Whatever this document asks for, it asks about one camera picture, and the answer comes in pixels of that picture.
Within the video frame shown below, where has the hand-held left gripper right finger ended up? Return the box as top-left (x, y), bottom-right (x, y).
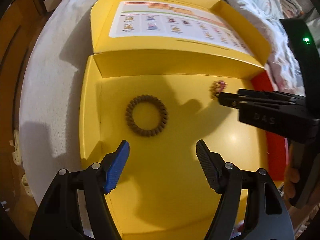
top-left (196, 139), bottom-right (295, 240)

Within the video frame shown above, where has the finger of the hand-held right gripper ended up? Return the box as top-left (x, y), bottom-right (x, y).
top-left (218, 92), bottom-right (295, 107)
top-left (237, 89), bottom-right (305, 101)

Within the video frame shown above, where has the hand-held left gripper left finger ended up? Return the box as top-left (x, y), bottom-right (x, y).
top-left (29, 140), bottom-right (130, 240)

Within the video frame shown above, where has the yellow cardboard box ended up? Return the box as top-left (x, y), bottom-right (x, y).
top-left (79, 0), bottom-right (292, 240)

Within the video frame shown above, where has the brown spiral hair tie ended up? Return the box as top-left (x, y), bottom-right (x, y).
top-left (125, 94), bottom-right (169, 138)

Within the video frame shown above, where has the person's right hand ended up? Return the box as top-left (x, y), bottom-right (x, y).
top-left (283, 165), bottom-right (302, 202)

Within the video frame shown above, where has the pale yellow slipper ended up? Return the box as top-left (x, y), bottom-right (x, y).
top-left (21, 172), bottom-right (34, 198)
top-left (11, 130), bottom-right (24, 165)

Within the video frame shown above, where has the light blue duvet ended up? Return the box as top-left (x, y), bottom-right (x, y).
top-left (207, 0), bottom-right (308, 97)

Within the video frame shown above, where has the wooden wardrobe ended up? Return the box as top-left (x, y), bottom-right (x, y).
top-left (0, 0), bottom-right (50, 140)

